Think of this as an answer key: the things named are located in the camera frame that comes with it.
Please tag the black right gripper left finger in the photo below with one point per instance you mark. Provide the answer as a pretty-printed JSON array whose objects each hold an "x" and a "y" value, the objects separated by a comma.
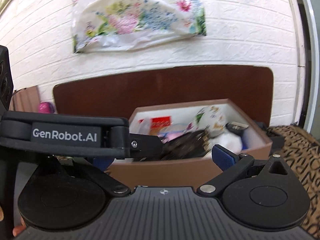
[{"x": 63, "y": 197}]

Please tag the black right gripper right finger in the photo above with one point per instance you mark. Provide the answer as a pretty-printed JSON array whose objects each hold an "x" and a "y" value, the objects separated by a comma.
[{"x": 260, "y": 194}]

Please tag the white printed drawstring pouch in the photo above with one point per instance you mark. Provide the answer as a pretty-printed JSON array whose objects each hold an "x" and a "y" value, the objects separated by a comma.
[{"x": 211, "y": 119}]

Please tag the person's left hand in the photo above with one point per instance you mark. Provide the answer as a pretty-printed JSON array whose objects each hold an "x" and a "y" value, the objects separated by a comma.
[{"x": 7, "y": 232}]

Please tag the pink thermos bottle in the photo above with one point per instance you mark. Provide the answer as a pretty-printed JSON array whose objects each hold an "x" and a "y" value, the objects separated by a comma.
[{"x": 46, "y": 108}]

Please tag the brown paper shopping bag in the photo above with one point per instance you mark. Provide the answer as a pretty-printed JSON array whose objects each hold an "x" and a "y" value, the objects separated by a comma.
[{"x": 25, "y": 100}]

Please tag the brown letter print cloth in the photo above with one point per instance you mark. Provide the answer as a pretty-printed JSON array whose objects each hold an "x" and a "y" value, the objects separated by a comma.
[{"x": 301, "y": 152}]

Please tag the brown cardboard shoe box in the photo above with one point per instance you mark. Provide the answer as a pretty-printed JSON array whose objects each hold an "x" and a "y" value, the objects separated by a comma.
[{"x": 186, "y": 156}]

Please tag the dark wooden headboard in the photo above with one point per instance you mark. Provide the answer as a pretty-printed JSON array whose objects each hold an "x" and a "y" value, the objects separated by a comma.
[{"x": 249, "y": 87}]

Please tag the red packet in box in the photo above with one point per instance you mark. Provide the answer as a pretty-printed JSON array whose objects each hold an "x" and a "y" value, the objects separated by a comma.
[{"x": 159, "y": 123}]

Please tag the floral plastic bag on wall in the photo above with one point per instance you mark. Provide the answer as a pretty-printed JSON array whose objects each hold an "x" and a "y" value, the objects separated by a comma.
[{"x": 122, "y": 25}]

